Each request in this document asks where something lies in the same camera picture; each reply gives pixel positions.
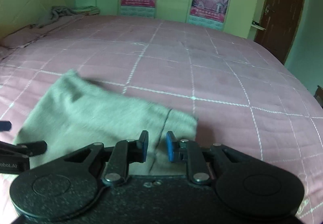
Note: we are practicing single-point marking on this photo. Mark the grey-green pants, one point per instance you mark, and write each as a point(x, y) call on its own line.
point(74, 113)

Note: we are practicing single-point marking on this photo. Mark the pink checked bedsheet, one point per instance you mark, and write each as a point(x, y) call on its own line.
point(240, 93)

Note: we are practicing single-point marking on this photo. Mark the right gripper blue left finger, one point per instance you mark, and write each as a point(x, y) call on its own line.
point(132, 150)

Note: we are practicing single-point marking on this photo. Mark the dark wooden chair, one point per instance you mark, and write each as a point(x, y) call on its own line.
point(318, 95)

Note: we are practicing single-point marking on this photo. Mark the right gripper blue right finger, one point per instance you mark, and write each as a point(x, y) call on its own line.
point(179, 150)

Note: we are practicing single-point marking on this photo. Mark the crumpled grey cloth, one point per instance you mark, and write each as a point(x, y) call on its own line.
point(56, 12)

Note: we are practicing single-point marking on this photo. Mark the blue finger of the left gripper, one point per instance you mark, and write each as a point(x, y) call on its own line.
point(5, 126)
point(35, 148)

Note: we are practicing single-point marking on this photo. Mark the brown wooden door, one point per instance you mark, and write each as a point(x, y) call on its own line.
point(280, 21)

